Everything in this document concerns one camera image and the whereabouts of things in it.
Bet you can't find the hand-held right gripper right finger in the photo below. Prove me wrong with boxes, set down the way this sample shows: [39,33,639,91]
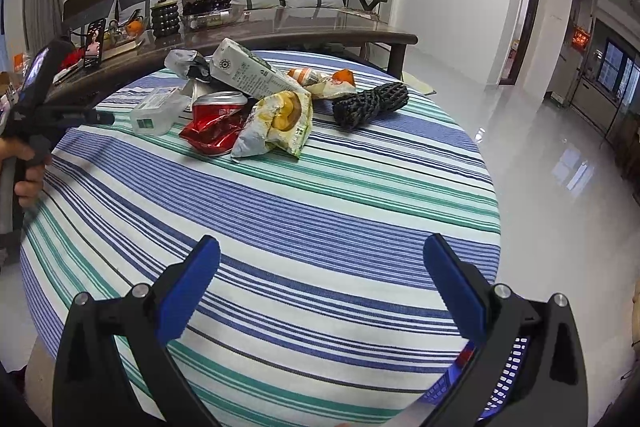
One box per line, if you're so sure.
[400,234,590,427]

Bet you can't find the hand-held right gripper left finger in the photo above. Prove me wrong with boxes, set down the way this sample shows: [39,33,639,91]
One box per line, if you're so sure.
[52,235,221,427]

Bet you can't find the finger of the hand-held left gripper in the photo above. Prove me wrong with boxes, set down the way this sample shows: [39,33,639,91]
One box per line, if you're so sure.
[45,105,116,126]

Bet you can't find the clear plastic container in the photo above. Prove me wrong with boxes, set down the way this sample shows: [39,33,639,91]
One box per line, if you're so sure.
[130,87,189,136]

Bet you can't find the silver foil wrapper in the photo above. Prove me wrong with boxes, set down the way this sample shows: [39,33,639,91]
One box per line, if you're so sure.
[164,49,214,98]

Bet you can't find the crushed red can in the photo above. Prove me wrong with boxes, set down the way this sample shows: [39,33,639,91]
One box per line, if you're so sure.
[179,91,251,156]

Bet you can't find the green white milk carton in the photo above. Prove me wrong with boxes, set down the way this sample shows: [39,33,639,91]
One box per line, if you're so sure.
[209,38,313,100]

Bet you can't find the yellow white snack packet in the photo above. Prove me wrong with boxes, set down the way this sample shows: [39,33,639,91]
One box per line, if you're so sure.
[230,89,314,159]

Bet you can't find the black foam net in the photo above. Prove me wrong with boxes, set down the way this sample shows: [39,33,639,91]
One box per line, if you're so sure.
[332,82,409,130]

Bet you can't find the striped orange white wrapper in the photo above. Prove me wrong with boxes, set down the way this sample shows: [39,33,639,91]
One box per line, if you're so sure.
[287,68,322,88]

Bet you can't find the white wrapper with orange corner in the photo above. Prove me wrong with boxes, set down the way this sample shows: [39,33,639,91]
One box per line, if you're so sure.
[306,69,358,100]

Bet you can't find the person's left hand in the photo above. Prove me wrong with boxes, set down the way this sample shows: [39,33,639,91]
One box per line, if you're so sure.
[0,139,52,210]

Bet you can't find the red white packet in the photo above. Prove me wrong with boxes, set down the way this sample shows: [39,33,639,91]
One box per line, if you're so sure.
[59,47,84,70]

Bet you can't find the black smartphone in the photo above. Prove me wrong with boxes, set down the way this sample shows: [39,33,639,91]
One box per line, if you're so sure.
[82,18,108,70]

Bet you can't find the blue green striped tablecloth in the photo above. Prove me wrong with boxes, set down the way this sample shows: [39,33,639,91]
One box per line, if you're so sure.
[20,51,502,427]

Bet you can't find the dark grapes bunch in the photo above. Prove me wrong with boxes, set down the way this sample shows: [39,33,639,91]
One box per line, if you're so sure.
[182,0,234,16]

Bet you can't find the glass fruit tray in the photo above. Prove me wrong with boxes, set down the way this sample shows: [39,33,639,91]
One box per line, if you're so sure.
[181,4,246,30]

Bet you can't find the dark wooden coffee table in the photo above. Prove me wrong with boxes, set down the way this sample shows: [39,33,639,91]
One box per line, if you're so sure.
[47,4,419,108]

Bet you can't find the dark window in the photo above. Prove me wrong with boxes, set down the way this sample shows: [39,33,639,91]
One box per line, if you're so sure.
[597,37,640,94]

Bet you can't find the red wall decoration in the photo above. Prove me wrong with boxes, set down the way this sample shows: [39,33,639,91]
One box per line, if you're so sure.
[570,24,594,51]

